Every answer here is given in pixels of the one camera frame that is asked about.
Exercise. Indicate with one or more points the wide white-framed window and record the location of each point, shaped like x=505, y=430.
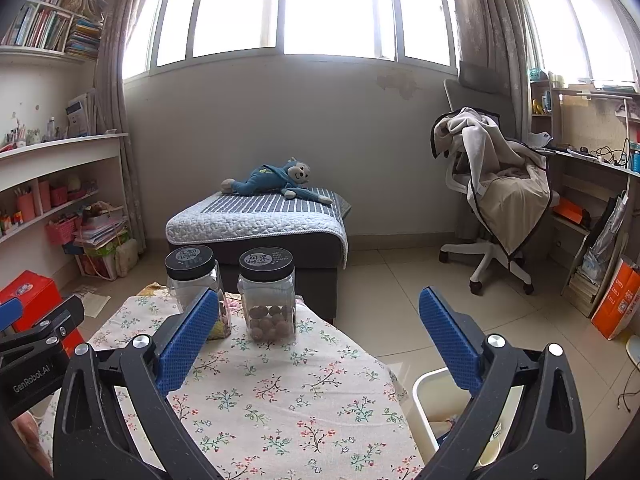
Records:
x=320, y=5

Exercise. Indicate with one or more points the grey curtain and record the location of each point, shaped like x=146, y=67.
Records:
x=480, y=20
x=112, y=110

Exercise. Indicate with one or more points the blue bottle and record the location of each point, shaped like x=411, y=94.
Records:
x=636, y=160

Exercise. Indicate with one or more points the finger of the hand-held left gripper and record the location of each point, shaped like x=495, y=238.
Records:
x=60, y=317
x=9, y=314

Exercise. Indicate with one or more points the orange paper bag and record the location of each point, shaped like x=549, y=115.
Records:
x=617, y=300

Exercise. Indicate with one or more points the grey white office chair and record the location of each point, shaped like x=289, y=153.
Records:
x=480, y=255

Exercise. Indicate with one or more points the beige blanket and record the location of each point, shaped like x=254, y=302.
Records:
x=500, y=195

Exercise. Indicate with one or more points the clear jar with black lid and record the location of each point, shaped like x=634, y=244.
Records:
x=192, y=280

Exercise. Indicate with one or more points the person's left hand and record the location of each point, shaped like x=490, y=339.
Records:
x=32, y=440

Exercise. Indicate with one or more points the pink pen holder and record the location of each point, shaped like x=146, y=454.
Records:
x=25, y=207

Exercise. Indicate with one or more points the white paper sheet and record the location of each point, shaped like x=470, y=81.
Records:
x=94, y=304

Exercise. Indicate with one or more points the orange shoe box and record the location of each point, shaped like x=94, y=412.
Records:
x=567, y=210

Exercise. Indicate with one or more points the white plastic bin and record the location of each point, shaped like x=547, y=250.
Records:
x=430, y=395

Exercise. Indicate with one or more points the blue plush monkey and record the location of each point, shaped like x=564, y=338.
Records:
x=270, y=177

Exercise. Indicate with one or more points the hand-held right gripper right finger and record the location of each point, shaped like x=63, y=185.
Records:
x=450, y=340

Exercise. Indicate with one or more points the white blue upright box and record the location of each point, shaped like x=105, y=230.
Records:
x=79, y=116

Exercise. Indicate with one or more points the dark grey ottoman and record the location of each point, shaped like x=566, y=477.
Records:
x=310, y=285

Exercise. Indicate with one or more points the shelf of books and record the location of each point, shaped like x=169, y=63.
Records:
x=45, y=15

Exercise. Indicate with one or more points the white shelf unit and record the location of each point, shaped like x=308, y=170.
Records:
x=65, y=152

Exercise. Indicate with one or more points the floral tablecloth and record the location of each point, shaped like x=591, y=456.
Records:
x=280, y=410

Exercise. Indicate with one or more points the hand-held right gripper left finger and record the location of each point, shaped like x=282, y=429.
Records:
x=187, y=340

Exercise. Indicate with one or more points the narrow white-framed window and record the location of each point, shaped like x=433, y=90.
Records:
x=575, y=30

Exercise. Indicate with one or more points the clear jar of round nuts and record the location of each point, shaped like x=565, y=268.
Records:
x=267, y=290

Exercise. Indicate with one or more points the blue striped quilted mat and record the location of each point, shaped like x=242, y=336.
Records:
x=250, y=215

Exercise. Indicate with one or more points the pink plastic basket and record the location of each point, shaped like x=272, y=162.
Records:
x=61, y=232

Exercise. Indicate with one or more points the white bathroom scale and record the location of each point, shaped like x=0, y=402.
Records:
x=634, y=351

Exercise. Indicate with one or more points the red cardboard box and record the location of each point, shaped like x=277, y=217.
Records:
x=30, y=290

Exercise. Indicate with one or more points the stack of papers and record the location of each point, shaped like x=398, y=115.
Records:
x=100, y=230

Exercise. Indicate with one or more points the white cloth bag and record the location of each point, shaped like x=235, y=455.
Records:
x=127, y=259

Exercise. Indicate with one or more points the wooden desk with hutch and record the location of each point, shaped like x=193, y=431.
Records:
x=585, y=120

